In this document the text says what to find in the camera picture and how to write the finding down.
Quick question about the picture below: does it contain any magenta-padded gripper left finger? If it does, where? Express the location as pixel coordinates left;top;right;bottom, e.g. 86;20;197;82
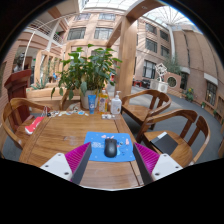
39;141;93;185

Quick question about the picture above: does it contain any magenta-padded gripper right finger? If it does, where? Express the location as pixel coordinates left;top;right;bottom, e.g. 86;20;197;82
132;142;184;185

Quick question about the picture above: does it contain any black computer mouse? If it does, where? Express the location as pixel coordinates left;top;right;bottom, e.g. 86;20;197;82
103;138;118;159

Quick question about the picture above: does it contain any blue printed mouse pad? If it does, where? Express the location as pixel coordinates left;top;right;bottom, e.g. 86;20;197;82
83;131;137;163

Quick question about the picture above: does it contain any black notebook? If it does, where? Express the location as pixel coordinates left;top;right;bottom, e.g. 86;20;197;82
149;131;180;156

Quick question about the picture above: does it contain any wooden armchair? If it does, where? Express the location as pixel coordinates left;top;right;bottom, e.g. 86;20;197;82
59;88;83;111
1;97;54;150
120;88;173;130
135;108;212;168

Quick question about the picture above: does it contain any black key bunch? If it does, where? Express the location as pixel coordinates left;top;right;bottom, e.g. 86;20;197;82
46;110;61;118

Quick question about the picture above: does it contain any small white case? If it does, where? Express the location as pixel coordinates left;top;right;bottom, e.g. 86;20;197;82
101;113;116;121

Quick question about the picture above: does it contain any red and white pouch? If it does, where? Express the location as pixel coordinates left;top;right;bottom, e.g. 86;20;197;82
24;115;45;136

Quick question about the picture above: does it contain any blue tube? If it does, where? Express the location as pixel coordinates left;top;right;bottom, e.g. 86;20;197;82
87;94;97;115

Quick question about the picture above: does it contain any yellow liquid bottle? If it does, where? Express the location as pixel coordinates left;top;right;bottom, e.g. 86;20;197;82
97;87;110;115

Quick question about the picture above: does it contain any white pump bottle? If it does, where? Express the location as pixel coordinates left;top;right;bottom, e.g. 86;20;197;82
110;90;123;116

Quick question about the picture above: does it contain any green plant in white pot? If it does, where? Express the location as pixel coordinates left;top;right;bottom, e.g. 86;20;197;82
50;43;123;110

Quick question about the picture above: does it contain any dark red wooden podium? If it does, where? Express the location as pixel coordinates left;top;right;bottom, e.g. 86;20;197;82
3;69;34;123

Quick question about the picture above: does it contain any white sculpture on pedestal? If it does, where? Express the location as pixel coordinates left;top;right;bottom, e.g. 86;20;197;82
149;62;170;94

